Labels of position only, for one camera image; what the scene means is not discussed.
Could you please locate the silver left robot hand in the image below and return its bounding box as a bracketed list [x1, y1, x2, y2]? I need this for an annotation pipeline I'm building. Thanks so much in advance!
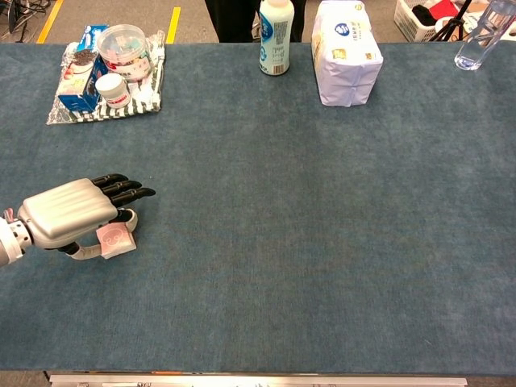
[17, 173, 157, 261]

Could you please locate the small white tissue pack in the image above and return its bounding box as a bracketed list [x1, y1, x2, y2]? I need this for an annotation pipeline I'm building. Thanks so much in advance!
[94, 223, 137, 260]

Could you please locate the large white tissue paper package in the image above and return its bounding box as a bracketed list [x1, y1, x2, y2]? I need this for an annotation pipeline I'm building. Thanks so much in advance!
[310, 0, 385, 107]

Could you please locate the small white medicine jar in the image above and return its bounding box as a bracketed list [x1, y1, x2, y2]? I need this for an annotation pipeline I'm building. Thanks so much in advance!
[94, 73, 131, 110]

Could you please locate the blue Oreo cookie box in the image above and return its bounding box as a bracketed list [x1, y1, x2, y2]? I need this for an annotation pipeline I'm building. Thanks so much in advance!
[56, 24, 110, 113]

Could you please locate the green striped snack bag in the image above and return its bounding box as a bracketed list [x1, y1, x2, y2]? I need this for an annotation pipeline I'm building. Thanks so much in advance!
[46, 30, 167, 126]

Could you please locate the clear round plastic tub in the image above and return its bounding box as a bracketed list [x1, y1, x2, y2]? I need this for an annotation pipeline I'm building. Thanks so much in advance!
[96, 23, 152, 84]

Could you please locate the blue felt table mat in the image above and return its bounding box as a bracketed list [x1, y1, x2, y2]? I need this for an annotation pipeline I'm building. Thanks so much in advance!
[0, 41, 516, 373]

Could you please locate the person in black trousers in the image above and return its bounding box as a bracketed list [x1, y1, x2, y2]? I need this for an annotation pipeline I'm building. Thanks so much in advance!
[204, 0, 307, 44]

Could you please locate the white yogurt drink bottle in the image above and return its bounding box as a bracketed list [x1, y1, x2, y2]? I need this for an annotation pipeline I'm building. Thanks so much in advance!
[258, 0, 296, 77]

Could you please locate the white plastic laundry basket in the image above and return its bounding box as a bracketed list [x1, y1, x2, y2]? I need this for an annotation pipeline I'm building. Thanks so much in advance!
[393, 0, 491, 44]

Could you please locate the clear plastic water bottle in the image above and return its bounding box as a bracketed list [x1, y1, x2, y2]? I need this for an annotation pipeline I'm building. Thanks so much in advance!
[454, 0, 516, 72]

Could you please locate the aluminium table edge rail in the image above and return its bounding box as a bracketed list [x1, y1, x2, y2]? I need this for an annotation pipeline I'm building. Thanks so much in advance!
[48, 373, 468, 387]

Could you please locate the black camera tripod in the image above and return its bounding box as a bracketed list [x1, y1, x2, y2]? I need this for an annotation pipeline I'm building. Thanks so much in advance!
[429, 0, 473, 43]

